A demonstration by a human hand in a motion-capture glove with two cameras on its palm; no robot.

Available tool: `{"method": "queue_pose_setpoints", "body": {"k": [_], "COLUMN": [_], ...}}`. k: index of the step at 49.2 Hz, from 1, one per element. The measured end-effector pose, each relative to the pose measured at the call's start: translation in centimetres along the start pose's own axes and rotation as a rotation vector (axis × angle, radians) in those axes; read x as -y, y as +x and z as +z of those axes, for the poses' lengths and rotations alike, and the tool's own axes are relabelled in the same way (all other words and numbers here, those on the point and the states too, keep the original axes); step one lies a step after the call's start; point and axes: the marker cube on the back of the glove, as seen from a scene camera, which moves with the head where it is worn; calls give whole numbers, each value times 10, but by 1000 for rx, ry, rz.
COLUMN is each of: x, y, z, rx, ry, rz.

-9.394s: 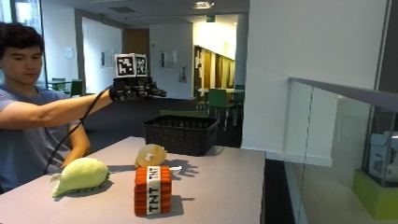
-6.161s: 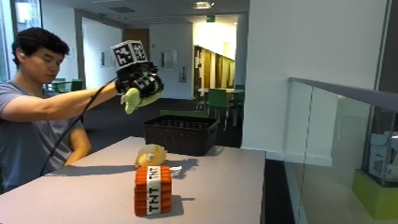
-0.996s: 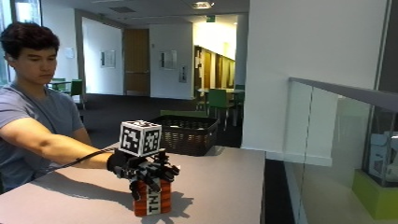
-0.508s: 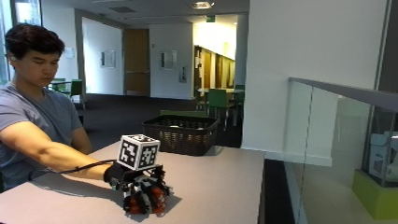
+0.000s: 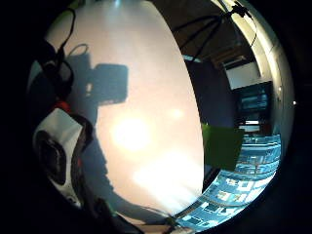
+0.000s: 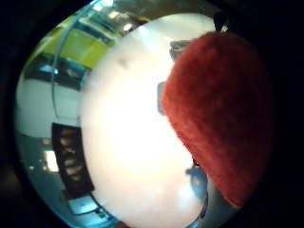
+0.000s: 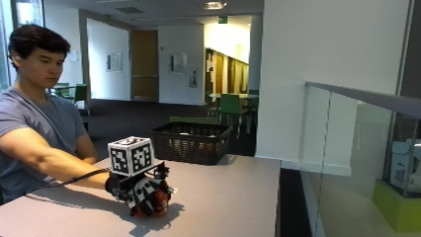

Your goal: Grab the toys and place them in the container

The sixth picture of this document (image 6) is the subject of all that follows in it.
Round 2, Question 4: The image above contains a red plush soft toy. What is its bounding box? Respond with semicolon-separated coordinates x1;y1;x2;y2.
160;30;276;208

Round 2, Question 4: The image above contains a grey box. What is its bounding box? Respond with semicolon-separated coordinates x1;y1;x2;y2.
169;40;192;62

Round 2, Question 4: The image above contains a blue small object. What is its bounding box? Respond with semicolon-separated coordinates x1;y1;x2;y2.
184;164;209;201

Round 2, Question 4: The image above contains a thin metal pole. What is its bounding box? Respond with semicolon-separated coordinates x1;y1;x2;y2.
50;1;100;120

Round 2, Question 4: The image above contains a black shelf unit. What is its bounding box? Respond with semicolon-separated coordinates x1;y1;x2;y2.
51;123;95;200

